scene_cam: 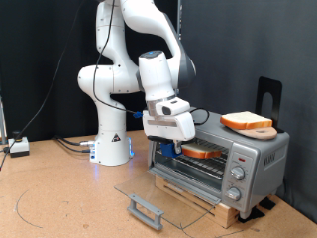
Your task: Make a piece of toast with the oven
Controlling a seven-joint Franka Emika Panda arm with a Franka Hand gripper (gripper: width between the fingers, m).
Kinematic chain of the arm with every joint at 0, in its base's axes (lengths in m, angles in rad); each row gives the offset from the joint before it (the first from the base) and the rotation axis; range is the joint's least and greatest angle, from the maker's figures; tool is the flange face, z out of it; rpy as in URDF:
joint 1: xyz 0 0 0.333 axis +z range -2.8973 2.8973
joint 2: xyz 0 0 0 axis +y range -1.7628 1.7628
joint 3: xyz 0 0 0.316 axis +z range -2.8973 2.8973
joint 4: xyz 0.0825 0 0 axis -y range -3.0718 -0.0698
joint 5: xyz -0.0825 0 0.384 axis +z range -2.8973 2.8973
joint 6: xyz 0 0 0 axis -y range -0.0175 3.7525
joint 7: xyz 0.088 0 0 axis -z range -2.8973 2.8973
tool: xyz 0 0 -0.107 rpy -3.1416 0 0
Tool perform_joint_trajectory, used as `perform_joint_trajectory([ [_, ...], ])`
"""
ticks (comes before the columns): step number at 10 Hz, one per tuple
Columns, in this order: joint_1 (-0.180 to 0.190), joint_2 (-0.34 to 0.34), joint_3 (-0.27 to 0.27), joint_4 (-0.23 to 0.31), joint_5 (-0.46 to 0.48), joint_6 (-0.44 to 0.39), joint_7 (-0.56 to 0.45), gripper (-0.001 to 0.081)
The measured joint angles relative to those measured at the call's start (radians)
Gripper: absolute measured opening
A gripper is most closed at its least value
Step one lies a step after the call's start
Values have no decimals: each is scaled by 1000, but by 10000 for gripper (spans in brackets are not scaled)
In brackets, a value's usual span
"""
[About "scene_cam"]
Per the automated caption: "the vertical metal pole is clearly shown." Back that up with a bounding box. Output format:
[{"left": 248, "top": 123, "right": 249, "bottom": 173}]
[{"left": 173, "top": 0, "right": 183, "bottom": 100}]

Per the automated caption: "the emergency stop button box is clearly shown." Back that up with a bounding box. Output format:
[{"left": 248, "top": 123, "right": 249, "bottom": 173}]
[{"left": 8, "top": 130, "right": 31, "bottom": 159}]

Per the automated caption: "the wire oven rack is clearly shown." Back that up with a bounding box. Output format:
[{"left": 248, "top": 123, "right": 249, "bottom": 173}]
[{"left": 155, "top": 137, "right": 230, "bottom": 181}]

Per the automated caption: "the long hanging black cable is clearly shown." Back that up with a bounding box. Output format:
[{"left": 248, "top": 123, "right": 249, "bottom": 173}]
[{"left": 0, "top": 0, "right": 85, "bottom": 170}]

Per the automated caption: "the black foam pad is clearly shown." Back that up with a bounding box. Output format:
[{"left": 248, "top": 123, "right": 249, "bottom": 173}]
[
  {"left": 238, "top": 207, "right": 266, "bottom": 224},
  {"left": 259, "top": 196, "right": 276, "bottom": 211}
]

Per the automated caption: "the thin metal post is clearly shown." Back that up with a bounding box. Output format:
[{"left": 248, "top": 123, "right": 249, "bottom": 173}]
[{"left": 0, "top": 97, "right": 7, "bottom": 145}]

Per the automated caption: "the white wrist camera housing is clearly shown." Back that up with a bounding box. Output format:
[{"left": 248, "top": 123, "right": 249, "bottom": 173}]
[{"left": 154, "top": 97, "right": 192, "bottom": 117}]

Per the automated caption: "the black metal bookend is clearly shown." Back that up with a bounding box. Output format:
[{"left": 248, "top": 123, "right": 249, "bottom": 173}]
[{"left": 255, "top": 76, "right": 284, "bottom": 134}]

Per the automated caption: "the round tan wooden board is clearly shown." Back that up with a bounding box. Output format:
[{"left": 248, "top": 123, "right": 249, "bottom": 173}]
[{"left": 231, "top": 126, "right": 278, "bottom": 141}]

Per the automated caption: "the grey backdrop curtain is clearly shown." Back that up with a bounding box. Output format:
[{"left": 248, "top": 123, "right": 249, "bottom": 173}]
[{"left": 179, "top": 0, "right": 317, "bottom": 224}]

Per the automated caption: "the white bread slice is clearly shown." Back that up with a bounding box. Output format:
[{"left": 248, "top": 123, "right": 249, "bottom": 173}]
[
  {"left": 181, "top": 142, "right": 223, "bottom": 160},
  {"left": 219, "top": 111, "right": 273, "bottom": 131}
]

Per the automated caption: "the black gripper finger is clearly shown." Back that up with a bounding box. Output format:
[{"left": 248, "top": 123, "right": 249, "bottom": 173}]
[{"left": 173, "top": 140, "right": 183, "bottom": 156}]

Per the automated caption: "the base cable with silver connector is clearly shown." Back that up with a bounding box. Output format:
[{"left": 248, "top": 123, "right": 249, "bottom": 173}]
[{"left": 53, "top": 134, "right": 97, "bottom": 148}]

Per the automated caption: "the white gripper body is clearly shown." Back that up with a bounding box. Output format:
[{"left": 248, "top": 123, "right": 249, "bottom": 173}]
[{"left": 142, "top": 110, "right": 196, "bottom": 143}]

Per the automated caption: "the silver toaster oven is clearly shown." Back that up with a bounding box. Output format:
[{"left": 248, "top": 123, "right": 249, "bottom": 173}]
[{"left": 147, "top": 110, "right": 291, "bottom": 220}]

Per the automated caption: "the slatted wooden box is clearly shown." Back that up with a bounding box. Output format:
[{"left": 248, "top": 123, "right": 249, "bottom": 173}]
[{"left": 154, "top": 175, "right": 241, "bottom": 230}]

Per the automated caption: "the black backdrop curtain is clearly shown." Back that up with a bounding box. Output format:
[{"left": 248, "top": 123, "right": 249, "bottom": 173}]
[{"left": 0, "top": 0, "right": 181, "bottom": 144}]

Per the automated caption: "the silver oven knob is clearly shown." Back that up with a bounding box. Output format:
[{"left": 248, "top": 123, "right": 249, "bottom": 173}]
[
  {"left": 230, "top": 166, "right": 247, "bottom": 181},
  {"left": 225, "top": 186, "right": 242, "bottom": 202}
]

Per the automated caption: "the black camera cable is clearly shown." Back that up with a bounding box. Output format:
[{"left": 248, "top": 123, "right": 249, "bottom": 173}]
[{"left": 92, "top": 0, "right": 211, "bottom": 127}]

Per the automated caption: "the black base cable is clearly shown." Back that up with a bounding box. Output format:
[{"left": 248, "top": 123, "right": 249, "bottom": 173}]
[{"left": 53, "top": 137, "right": 93, "bottom": 155}]

